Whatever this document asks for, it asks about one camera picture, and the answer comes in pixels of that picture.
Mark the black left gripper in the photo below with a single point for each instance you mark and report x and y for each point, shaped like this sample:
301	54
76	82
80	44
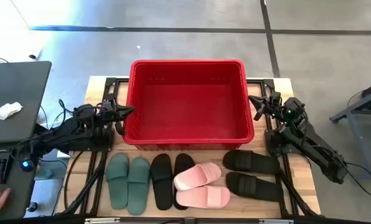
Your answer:
107	112

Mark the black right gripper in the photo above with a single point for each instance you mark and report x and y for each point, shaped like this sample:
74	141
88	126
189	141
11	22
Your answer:
286	112

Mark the black wide ribbed slide sandal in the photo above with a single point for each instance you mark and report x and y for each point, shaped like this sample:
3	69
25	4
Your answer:
251	161
254	186

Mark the green slide sandal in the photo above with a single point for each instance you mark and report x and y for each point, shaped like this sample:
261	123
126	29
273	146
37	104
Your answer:
117	183
138	186

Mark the pink slide sandal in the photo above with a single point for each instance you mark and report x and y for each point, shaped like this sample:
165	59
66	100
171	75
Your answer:
204	197
196	175

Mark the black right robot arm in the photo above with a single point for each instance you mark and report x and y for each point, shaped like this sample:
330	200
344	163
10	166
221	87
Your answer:
316	146

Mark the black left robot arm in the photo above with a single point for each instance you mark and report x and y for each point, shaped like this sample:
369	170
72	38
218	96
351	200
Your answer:
64	130

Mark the red plastic bin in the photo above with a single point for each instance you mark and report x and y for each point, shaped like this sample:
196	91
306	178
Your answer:
188	105

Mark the white power adapter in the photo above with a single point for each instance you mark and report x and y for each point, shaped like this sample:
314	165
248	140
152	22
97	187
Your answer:
62	154

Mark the teal floor object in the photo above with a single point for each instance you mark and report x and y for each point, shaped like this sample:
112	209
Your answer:
45	174

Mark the grey metal cart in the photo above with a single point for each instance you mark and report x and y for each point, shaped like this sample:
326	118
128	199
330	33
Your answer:
359	109

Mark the black computer mouse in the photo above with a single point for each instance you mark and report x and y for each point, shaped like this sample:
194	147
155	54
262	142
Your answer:
26	165

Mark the dark grey desk panel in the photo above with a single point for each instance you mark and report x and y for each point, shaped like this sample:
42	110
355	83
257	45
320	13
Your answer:
17	87

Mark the white crumpled tissue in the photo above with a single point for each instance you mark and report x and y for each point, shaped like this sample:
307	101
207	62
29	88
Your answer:
8	110

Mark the dark grey keyboard desk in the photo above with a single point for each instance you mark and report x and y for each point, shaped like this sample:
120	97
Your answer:
20	193

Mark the black desk caster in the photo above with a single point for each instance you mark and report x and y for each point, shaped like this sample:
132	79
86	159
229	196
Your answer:
32	207

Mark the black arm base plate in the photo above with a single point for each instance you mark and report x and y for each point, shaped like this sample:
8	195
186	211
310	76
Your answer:
104	147
271	140

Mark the silver metal bracket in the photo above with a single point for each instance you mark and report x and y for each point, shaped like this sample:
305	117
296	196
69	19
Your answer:
275	221
101	220

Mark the black table edge rail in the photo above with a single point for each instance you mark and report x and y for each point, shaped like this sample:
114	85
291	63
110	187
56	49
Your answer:
188	221

